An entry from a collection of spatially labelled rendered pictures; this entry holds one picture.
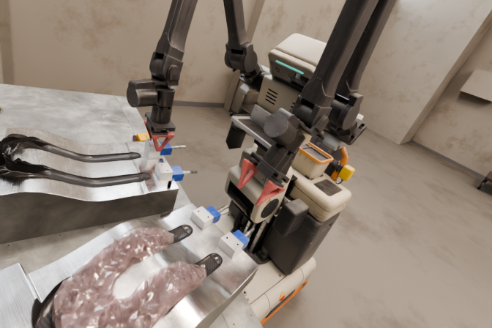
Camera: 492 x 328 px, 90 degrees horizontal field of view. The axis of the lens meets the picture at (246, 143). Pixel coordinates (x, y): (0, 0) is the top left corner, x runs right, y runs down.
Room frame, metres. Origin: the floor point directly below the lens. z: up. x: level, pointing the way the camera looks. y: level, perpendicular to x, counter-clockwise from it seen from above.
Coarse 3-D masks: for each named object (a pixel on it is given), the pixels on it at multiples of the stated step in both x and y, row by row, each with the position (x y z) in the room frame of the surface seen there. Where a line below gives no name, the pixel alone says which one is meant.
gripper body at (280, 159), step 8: (272, 144) 0.56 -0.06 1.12; (272, 152) 0.54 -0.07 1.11; (280, 152) 0.53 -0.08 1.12; (288, 152) 0.55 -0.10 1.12; (256, 160) 0.54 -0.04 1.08; (264, 160) 0.53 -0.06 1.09; (272, 160) 0.53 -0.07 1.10; (280, 160) 0.53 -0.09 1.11; (288, 160) 0.55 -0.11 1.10; (272, 168) 0.51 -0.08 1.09; (280, 168) 0.53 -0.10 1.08; (280, 176) 0.49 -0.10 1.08
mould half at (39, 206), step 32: (32, 128) 0.53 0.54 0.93; (32, 160) 0.42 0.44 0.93; (64, 160) 0.49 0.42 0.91; (128, 160) 0.60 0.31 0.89; (160, 160) 0.66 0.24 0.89; (0, 192) 0.32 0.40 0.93; (32, 192) 0.34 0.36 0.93; (64, 192) 0.39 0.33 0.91; (96, 192) 0.45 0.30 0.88; (128, 192) 0.49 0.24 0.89; (160, 192) 0.53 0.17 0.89; (0, 224) 0.31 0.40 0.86; (32, 224) 0.34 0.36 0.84; (64, 224) 0.38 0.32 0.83; (96, 224) 0.43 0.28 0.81
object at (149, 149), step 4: (148, 140) 0.67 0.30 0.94; (152, 140) 0.68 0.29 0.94; (148, 144) 0.65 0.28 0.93; (152, 144) 0.66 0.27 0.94; (160, 144) 0.69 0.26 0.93; (168, 144) 0.71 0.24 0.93; (144, 148) 0.68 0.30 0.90; (148, 148) 0.65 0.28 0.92; (152, 148) 0.65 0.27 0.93; (164, 148) 0.68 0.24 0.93; (168, 148) 0.69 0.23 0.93; (172, 148) 0.71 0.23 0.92; (176, 148) 0.73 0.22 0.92; (180, 148) 0.73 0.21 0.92; (184, 148) 0.75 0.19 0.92; (148, 152) 0.65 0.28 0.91; (152, 152) 0.65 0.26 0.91; (156, 152) 0.66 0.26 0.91; (160, 152) 0.67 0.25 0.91; (164, 152) 0.68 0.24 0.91; (168, 152) 0.69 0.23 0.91; (148, 156) 0.65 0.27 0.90; (152, 156) 0.65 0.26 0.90; (156, 156) 0.66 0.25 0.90
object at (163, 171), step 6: (156, 168) 0.59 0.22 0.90; (162, 168) 0.59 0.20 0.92; (168, 168) 0.60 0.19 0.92; (174, 168) 0.63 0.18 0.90; (180, 168) 0.64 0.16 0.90; (156, 174) 0.59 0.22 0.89; (162, 174) 0.57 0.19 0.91; (168, 174) 0.58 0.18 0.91; (174, 174) 0.60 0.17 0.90; (180, 174) 0.61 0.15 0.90; (162, 180) 0.57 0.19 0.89; (174, 180) 0.60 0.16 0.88; (180, 180) 0.62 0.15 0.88
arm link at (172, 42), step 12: (180, 0) 0.70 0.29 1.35; (192, 0) 0.73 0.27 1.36; (168, 12) 0.71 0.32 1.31; (180, 12) 0.70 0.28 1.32; (192, 12) 0.73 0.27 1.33; (168, 24) 0.69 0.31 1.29; (180, 24) 0.70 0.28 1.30; (168, 36) 0.68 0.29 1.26; (180, 36) 0.70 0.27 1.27; (156, 48) 0.68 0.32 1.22; (168, 48) 0.66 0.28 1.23; (180, 48) 0.69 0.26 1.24; (156, 60) 0.67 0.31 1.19; (168, 60) 0.65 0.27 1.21; (180, 60) 0.69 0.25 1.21; (156, 72) 0.66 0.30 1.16; (180, 72) 0.68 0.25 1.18
